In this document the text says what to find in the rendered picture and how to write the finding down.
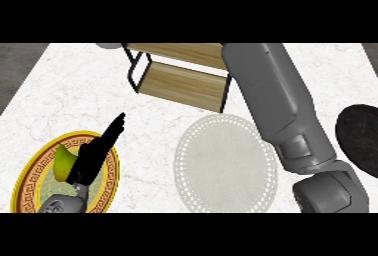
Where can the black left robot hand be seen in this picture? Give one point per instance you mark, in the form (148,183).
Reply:
(94,156)

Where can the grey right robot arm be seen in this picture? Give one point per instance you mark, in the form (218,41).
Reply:
(286,116)

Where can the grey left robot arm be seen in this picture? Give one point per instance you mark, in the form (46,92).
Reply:
(64,203)

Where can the white round lace placemat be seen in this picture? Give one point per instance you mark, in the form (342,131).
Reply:
(224,163)

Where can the green pear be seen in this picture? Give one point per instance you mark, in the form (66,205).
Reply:
(63,163)

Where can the yellow patterned round plate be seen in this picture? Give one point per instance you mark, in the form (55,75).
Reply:
(39,186)

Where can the grey rounded object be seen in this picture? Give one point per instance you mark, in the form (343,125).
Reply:
(110,45)

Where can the dark round pan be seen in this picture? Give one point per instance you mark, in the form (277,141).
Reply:
(362,136)

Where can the wooden tiered shelf black frame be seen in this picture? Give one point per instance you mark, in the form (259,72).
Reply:
(182,80)

